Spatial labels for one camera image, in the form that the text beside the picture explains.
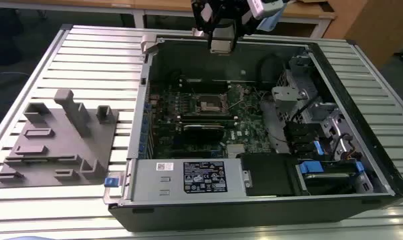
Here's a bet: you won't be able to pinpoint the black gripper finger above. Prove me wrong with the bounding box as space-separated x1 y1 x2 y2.
233 24 245 55
206 31 217 50

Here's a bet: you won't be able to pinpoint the silver CPU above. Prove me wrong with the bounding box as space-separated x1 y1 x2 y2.
210 38 235 55

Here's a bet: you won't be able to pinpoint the RAM slot white clips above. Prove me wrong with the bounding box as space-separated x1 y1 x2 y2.
182 82 231 86

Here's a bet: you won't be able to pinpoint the RAM slot black clips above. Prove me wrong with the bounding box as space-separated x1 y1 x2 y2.
182 85 231 89

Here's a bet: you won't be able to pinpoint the CPU socket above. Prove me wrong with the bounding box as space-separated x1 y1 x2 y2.
194 93 233 116

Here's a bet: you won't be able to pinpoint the black expansion slot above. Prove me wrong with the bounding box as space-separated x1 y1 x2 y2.
171 149 225 159

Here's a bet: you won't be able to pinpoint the grey plastic case latch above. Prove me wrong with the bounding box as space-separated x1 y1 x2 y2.
141 34 159 55

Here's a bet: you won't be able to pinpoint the green motherboard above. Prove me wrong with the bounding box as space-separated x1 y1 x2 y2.
147 81 279 160

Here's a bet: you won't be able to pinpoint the black graphics card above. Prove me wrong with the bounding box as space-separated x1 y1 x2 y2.
183 123 227 145

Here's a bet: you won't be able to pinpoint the silver metal drive cage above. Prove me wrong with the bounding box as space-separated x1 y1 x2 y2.
277 54 359 161

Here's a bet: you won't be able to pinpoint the black connector block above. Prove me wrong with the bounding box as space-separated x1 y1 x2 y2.
283 122 327 154

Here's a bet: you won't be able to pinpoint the small silver heatsink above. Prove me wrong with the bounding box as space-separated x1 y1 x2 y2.
226 143 247 154

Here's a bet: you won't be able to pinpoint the wooden cabinet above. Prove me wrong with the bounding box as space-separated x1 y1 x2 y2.
323 0 403 68

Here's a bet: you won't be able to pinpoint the blue plastic tab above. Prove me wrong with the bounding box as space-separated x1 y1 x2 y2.
310 139 325 156

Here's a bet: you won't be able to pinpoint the black plastic shroud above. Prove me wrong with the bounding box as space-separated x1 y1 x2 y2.
239 152 305 198

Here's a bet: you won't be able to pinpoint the hard disk in blue carrier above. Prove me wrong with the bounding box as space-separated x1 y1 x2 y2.
297 160 366 196

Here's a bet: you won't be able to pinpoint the grey power supply unit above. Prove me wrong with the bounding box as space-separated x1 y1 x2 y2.
126 157 249 201

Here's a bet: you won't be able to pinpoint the grey parts rack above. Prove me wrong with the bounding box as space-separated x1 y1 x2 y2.
0 89 121 189

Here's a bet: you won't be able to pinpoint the black PC case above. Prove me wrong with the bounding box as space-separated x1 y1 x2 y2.
107 33 403 233

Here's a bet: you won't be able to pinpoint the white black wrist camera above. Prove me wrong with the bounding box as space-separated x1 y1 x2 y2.
247 0 267 20

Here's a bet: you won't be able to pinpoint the thick black cable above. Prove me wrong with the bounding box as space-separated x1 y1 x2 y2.
258 53 286 85
290 91 322 125

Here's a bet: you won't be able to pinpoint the wooden desk white frame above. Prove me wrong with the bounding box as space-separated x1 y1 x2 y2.
0 0 138 28
134 0 338 39

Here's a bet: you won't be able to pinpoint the grey metal bracket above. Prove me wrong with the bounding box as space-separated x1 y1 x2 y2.
271 86 306 111

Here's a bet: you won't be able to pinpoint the grey flat ribbon cable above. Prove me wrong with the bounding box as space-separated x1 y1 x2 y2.
261 99 289 154

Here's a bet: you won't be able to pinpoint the coloured wire bundle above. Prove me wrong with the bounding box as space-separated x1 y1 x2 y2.
342 147 359 161

